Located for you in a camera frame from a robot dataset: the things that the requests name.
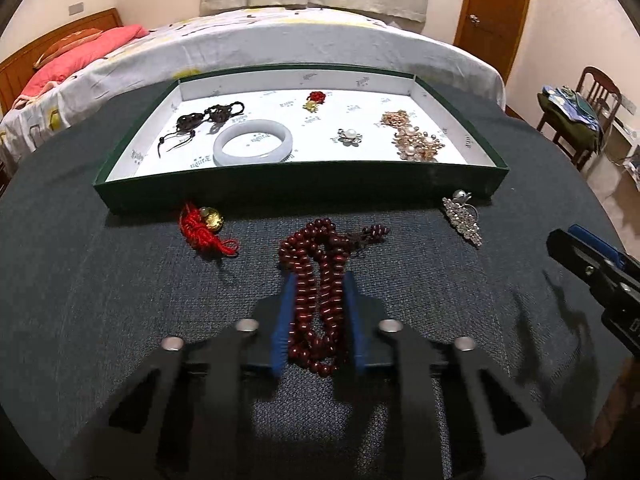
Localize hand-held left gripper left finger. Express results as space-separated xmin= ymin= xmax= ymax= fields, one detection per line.
xmin=92 ymin=272 xmax=300 ymax=480

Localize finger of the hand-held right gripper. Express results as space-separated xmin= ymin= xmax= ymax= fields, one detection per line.
xmin=567 ymin=224 xmax=640 ymax=278
xmin=546 ymin=229 xmax=640 ymax=311

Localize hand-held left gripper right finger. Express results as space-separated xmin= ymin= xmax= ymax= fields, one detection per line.
xmin=344 ymin=271 xmax=586 ymax=480

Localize dark red bead necklace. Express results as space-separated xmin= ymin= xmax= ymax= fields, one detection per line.
xmin=277 ymin=217 xmax=392 ymax=376

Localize red tassel charm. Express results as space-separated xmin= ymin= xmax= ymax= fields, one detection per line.
xmin=179 ymin=202 xmax=241 ymax=259

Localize dark green shallow box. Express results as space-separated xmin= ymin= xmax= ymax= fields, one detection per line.
xmin=93 ymin=63 xmax=510 ymax=213

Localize white jade bangle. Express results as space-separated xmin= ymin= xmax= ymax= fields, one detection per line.
xmin=212 ymin=119 xmax=292 ymax=167

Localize rose gold pearl brooch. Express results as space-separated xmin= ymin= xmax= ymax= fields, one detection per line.
xmin=392 ymin=125 xmax=447 ymax=163

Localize dark wooden pendant with cord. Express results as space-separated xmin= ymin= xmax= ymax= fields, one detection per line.
xmin=157 ymin=101 xmax=246 ymax=158

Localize pile of clothes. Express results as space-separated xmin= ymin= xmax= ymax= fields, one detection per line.
xmin=537 ymin=85 xmax=608 ymax=153

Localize wooden chair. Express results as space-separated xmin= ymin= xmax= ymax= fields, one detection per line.
xmin=537 ymin=66 xmax=623 ymax=171

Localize wooden door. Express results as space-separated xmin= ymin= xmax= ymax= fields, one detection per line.
xmin=452 ymin=0 xmax=536 ymax=83

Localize bed with patterned sheet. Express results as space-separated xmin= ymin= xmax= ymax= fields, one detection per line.
xmin=0 ymin=7 xmax=506 ymax=171

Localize pink pillow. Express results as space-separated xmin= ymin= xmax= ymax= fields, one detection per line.
xmin=20 ymin=24 xmax=151 ymax=98

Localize red patterned pillow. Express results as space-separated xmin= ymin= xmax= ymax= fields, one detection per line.
xmin=32 ymin=27 xmax=103 ymax=68

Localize wooden headboard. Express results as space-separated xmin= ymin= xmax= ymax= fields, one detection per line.
xmin=0 ymin=7 xmax=123 ymax=116

